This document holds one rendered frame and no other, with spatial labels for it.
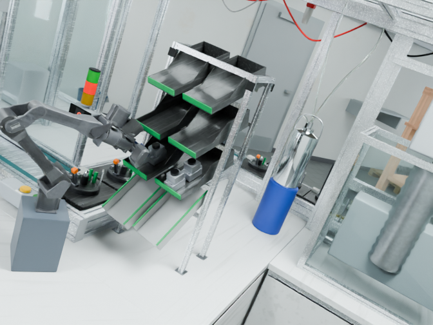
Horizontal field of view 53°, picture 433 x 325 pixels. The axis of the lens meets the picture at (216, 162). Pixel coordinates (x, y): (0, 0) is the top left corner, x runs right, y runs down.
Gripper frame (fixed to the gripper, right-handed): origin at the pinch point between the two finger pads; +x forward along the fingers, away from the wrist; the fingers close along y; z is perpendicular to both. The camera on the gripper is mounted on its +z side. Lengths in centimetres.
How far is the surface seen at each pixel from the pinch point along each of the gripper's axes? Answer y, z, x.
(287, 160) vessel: -2, 26, 84
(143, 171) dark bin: -2.5, -6.6, 5.9
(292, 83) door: 287, 117, 458
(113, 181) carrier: 29.3, -26.7, 26.2
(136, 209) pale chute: -4.7, -20.5, 12.3
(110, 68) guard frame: 138, 6, 68
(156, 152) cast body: -1.5, 1.8, 6.8
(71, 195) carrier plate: 18.8, -33.8, 2.5
